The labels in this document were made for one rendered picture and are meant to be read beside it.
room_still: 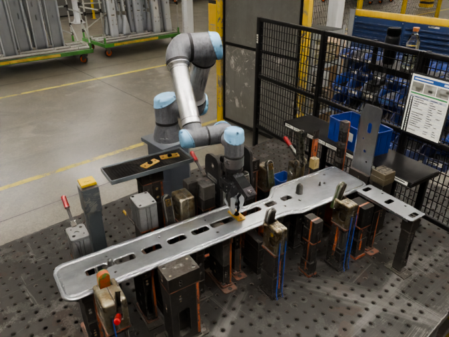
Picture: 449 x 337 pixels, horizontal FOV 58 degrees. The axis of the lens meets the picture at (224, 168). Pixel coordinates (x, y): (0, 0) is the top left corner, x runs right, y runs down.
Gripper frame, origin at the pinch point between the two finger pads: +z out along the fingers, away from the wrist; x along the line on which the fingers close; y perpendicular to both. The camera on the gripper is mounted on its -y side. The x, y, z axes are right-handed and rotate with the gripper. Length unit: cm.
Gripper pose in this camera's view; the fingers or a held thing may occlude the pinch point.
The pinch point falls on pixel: (236, 211)
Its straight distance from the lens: 167.1
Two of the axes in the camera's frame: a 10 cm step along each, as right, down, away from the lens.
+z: 0.0, 8.8, 4.7
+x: -8.4, 2.6, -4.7
